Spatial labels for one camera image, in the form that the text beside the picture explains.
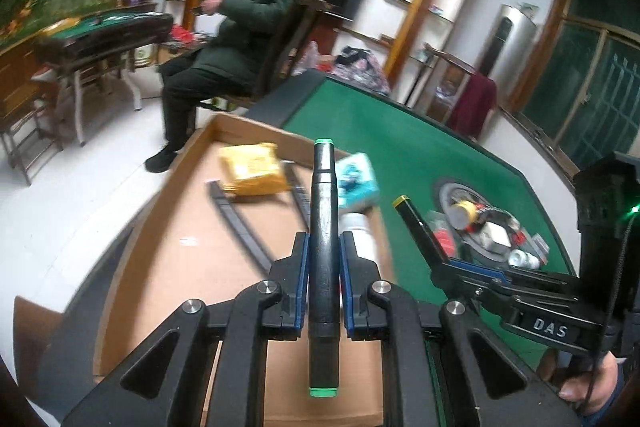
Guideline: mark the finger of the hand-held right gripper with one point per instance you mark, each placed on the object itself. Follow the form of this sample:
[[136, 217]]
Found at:
[[465, 284], [540, 284]]

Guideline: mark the grey box red label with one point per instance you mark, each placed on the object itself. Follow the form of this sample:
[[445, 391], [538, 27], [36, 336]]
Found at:
[[540, 249]]

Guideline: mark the yellow tape roll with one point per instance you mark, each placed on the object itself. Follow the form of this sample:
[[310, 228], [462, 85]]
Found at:
[[462, 213]]

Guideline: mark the brown cardboard box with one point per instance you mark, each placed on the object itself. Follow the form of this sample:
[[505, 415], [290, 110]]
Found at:
[[180, 287]]

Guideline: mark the brown wooden chair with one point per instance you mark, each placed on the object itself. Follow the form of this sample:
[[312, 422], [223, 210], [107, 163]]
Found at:
[[25, 117]]

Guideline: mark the dark red cloth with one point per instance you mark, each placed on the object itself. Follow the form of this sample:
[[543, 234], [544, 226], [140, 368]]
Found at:
[[472, 107]]

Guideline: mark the red plastic bag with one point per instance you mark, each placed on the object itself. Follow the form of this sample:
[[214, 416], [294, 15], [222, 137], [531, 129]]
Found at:
[[182, 37]]

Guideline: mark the green mahjong table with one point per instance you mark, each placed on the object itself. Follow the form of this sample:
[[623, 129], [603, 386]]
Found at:
[[100, 32]]

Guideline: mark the round table control panel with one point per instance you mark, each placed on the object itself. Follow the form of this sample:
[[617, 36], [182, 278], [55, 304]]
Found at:
[[445, 192]]

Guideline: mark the red white small box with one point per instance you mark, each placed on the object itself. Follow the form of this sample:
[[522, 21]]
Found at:
[[442, 239]]

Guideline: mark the black curved strip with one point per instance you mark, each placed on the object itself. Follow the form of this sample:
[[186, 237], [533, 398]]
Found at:
[[297, 197], [240, 227]]

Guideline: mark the white plastic bottle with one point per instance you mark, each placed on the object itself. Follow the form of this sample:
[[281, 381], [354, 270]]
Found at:
[[360, 237]]

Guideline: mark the person's right hand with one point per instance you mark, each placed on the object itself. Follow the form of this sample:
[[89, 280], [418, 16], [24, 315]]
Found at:
[[607, 382]]

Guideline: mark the person's right forearm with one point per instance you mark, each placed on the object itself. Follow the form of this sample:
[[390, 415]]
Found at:
[[627, 397]]

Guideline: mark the white standing air conditioner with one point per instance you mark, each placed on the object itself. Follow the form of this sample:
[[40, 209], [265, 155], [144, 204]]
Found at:
[[507, 42]]

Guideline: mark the teal tissue pack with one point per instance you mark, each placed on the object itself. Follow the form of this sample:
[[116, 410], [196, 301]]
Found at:
[[357, 182]]

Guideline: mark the dark wooden armchair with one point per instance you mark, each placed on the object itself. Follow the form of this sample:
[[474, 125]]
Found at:
[[295, 37]]

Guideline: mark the floral bag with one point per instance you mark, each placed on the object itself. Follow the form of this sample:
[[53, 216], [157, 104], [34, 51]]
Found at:
[[362, 72]]

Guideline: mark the green framed window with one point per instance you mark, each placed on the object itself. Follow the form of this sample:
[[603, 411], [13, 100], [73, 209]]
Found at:
[[600, 82]]

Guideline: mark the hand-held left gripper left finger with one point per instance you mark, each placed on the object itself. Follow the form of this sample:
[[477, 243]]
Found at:
[[302, 287]]

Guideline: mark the white plastic bag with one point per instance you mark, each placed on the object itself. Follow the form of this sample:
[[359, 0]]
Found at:
[[306, 57]]

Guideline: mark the small white bottle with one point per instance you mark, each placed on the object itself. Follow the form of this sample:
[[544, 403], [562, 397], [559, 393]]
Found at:
[[524, 259]]

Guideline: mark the black marker yellow cap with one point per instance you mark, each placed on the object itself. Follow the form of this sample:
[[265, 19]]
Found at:
[[417, 227]]

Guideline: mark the black marker green caps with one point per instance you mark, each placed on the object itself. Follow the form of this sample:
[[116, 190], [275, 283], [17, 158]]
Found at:
[[323, 232]]

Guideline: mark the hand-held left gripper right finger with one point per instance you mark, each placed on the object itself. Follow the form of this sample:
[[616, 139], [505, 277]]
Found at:
[[345, 287]]

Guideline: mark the yellow packet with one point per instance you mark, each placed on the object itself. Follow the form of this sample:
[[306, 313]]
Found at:
[[250, 169]]

